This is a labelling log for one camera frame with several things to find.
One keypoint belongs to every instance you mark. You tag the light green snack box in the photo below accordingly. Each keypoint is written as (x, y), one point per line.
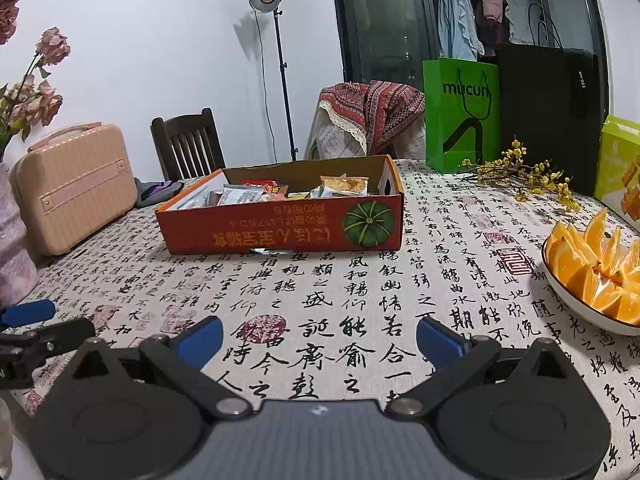
(617, 170)

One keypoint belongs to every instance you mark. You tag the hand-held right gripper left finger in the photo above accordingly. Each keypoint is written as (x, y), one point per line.
(200, 342)

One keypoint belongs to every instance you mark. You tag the black sliding door frame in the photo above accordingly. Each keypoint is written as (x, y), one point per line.
(380, 25)

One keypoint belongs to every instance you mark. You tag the brown cracker snack packet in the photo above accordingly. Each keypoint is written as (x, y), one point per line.
(345, 186)

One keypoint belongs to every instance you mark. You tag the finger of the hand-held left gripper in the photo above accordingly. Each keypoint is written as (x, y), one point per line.
(27, 314)
(65, 334)

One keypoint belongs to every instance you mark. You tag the silver snack packet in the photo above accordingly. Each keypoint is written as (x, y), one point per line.
(240, 196)

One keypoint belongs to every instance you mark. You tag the hanging pink garment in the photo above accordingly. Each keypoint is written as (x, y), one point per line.
(491, 5)

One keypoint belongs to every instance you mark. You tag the lilac textured vase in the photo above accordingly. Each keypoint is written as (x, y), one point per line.
(15, 240)

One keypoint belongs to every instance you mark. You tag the pink artificial flowers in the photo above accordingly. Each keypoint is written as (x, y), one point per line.
(50, 47)

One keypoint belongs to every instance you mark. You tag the hanging white garment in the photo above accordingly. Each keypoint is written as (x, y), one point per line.
(520, 25)

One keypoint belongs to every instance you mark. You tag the orange cardboard box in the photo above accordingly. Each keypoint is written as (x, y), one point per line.
(280, 225)

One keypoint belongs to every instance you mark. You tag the dark wooden chair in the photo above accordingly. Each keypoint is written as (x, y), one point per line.
(187, 145)

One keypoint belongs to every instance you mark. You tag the studio light stand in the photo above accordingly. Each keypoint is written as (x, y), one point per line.
(286, 75)

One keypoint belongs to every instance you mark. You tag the pink suitcase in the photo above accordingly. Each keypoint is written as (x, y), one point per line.
(75, 190)

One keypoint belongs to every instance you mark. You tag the red patterned cloth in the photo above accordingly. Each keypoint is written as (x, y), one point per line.
(380, 110)

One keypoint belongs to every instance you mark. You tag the grey purple cloth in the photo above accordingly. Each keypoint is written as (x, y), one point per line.
(157, 192)

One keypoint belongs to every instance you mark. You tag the bowl of orange slices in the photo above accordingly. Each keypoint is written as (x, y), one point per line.
(580, 270)

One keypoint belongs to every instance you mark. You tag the white bowl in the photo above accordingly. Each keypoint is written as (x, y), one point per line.
(575, 310)

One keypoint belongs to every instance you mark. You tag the yellow flower branch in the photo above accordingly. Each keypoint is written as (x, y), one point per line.
(520, 172)

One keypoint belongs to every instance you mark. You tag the hanging blue garment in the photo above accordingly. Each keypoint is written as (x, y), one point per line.
(457, 15)

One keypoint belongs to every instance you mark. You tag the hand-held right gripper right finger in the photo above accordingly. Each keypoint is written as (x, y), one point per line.
(440, 342)

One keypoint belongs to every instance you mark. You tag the black paper bag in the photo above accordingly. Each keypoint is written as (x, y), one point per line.
(545, 110)

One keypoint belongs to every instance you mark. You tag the green paper bag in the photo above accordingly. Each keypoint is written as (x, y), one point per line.
(460, 115)

